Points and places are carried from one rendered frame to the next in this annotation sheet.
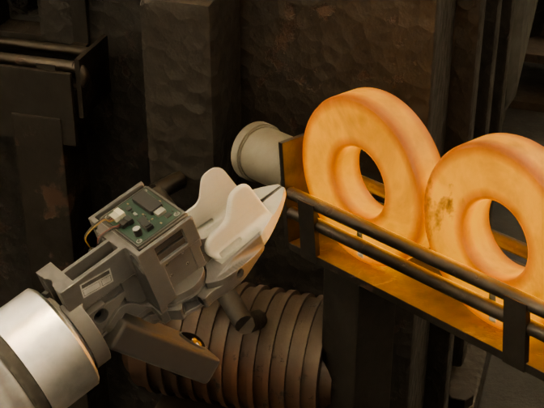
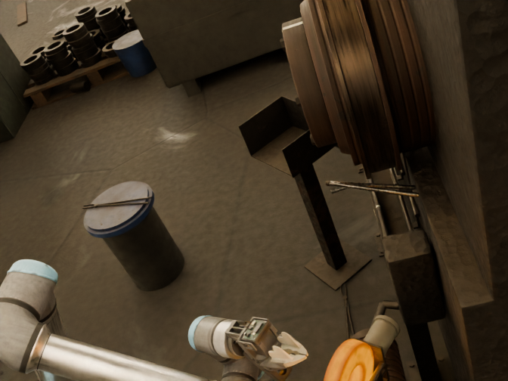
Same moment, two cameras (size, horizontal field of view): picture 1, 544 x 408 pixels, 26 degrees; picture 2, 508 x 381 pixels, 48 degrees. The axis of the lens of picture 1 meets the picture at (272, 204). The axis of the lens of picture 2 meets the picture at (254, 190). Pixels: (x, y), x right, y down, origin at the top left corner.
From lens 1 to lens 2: 1.27 m
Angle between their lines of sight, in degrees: 71
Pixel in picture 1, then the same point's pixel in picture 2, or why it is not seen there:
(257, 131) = (379, 320)
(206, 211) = (286, 342)
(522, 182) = not seen: outside the picture
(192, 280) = (261, 357)
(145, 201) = (257, 326)
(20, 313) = (221, 327)
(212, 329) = not seen: hidden behind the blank
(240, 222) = (279, 355)
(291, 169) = not seen: hidden behind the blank
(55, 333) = (220, 340)
